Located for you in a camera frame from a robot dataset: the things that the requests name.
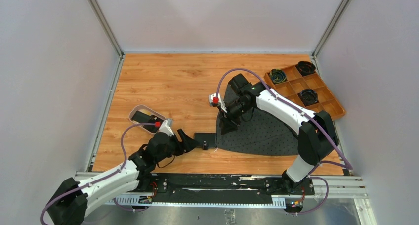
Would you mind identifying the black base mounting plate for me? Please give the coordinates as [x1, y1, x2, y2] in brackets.
[132, 173, 315, 206]

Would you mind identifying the coiled black belt top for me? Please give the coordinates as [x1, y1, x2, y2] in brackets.
[296, 61, 316, 76]

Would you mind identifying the aluminium frame rail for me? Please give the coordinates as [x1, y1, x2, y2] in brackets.
[59, 172, 377, 225]

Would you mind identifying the coiled black belt middle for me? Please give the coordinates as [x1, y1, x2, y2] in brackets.
[298, 89, 319, 106]

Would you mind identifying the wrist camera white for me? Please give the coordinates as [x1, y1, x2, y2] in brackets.
[208, 93, 227, 113]
[158, 119, 174, 137]

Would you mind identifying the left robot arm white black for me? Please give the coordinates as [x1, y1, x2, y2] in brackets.
[40, 129, 200, 225]

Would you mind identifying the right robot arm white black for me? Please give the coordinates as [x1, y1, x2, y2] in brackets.
[208, 74, 338, 194]

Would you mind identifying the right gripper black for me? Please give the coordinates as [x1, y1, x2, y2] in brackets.
[217, 99, 252, 136]

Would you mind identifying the black leather card holder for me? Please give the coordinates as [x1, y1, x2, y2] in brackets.
[193, 133, 217, 150]

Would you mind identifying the brown wooden compartment tray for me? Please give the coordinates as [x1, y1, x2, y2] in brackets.
[264, 64, 346, 120]

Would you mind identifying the coiled black belt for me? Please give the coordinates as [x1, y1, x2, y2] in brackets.
[298, 89, 319, 106]
[296, 61, 316, 76]

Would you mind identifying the pink oval tray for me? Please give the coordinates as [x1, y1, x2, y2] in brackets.
[128, 105, 166, 135]

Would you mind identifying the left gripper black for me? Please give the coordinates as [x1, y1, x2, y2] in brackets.
[155, 128, 199, 163]

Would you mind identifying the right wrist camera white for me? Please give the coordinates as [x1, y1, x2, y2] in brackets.
[208, 93, 227, 113]

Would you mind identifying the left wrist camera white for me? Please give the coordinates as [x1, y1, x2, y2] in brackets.
[158, 119, 174, 137]

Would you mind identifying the dark grey dotted cloth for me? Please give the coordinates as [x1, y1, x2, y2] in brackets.
[216, 86, 307, 157]

